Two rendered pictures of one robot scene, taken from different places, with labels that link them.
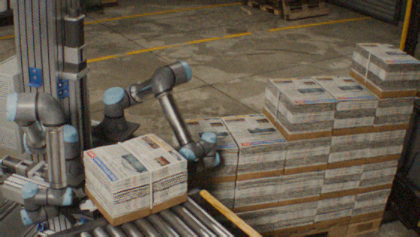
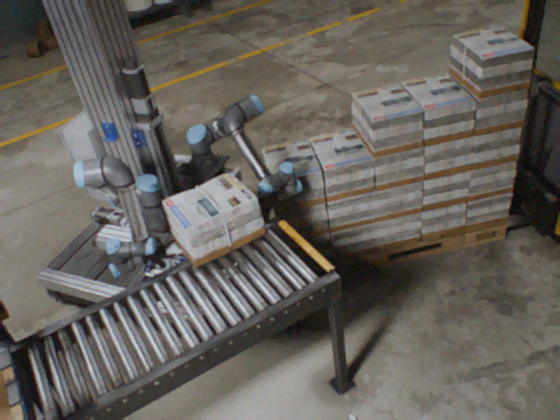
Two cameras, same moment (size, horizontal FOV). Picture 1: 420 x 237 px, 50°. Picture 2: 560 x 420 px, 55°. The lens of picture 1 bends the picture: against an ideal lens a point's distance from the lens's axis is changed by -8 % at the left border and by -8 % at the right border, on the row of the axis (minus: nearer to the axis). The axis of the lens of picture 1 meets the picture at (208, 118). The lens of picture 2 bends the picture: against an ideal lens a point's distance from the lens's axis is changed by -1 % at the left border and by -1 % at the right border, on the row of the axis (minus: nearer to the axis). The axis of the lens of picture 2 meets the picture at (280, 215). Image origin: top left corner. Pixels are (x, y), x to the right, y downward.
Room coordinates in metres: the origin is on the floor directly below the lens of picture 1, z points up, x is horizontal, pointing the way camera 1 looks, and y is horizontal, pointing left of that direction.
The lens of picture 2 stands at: (-0.14, -0.46, 2.48)
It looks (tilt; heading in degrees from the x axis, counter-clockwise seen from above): 38 degrees down; 13
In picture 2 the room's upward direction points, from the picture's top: 10 degrees counter-clockwise
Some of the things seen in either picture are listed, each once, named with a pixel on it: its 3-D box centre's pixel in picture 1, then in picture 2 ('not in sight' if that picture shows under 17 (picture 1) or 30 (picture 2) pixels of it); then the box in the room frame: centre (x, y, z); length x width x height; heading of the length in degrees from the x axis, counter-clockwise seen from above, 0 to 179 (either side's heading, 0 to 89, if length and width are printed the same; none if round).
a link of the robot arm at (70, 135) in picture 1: (65, 140); (148, 189); (1.98, 0.68, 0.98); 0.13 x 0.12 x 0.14; 101
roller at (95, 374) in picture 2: not in sight; (89, 359); (1.09, 0.71, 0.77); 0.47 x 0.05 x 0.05; 38
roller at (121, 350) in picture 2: not in sight; (119, 344); (1.17, 0.61, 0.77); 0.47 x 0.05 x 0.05; 38
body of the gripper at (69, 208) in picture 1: (66, 204); (153, 251); (1.68, 0.61, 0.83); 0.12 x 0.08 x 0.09; 128
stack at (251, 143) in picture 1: (268, 184); (366, 199); (2.58, -0.40, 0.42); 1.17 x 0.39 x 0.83; 107
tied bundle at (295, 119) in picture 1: (298, 107); (385, 120); (2.62, -0.53, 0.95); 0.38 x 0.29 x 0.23; 19
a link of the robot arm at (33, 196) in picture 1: (34, 196); (119, 250); (1.59, 0.72, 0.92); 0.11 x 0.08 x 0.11; 101
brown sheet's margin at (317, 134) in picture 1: (296, 121); (386, 133); (2.62, -0.53, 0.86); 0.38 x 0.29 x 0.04; 19
